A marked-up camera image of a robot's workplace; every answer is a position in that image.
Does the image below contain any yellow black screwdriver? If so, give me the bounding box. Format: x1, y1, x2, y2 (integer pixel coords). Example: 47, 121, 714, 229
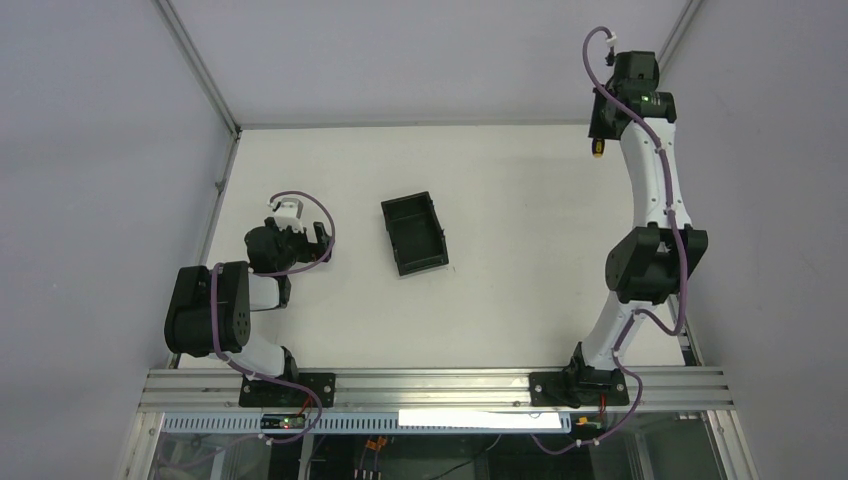
591, 138, 605, 158

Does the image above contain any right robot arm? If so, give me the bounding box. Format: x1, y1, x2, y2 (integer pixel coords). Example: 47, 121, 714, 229
562, 51, 708, 405

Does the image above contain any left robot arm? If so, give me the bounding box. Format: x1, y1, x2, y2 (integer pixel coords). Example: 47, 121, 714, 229
164, 218, 333, 384

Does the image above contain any black plastic bin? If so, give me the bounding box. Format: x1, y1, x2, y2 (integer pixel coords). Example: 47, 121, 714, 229
380, 191, 449, 277

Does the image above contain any small green circuit board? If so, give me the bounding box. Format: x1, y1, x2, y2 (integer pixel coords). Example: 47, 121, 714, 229
260, 414, 307, 431

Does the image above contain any white label strip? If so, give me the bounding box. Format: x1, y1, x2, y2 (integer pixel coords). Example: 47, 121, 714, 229
398, 409, 532, 429

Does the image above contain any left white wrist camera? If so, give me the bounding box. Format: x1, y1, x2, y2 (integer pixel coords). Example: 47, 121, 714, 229
272, 200, 304, 233

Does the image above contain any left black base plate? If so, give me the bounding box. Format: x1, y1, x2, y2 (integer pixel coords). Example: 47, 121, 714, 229
238, 372, 337, 408

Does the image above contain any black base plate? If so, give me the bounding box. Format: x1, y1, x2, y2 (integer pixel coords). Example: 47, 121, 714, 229
238, 372, 337, 408
528, 369, 630, 408

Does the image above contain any grey slotted cable duct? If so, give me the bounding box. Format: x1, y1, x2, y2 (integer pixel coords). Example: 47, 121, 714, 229
162, 411, 572, 435

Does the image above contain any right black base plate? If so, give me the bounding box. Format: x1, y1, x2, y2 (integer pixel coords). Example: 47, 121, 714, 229
528, 369, 630, 408

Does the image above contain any aluminium rail frame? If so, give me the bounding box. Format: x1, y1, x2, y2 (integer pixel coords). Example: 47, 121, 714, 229
138, 366, 735, 413

